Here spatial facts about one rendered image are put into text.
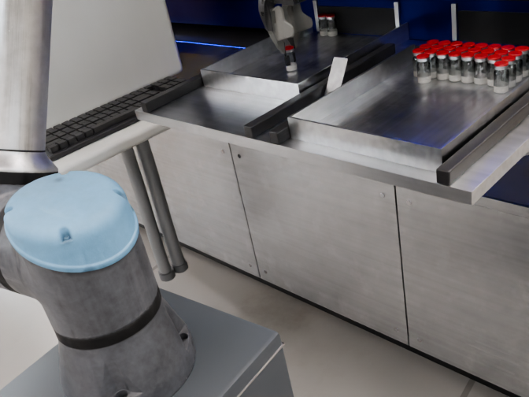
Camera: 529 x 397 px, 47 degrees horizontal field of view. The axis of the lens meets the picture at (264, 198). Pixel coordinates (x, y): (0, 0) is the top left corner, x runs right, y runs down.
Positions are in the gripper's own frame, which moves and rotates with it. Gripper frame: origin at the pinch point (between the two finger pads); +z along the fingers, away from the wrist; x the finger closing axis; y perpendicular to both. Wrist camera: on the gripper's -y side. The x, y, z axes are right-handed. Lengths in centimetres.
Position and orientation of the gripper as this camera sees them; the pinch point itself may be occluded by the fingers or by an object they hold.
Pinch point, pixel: (285, 43)
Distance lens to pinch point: 123.1
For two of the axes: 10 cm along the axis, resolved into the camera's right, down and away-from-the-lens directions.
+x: 6.8, -4.7, 5.6
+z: 1.8, 8.5, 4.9
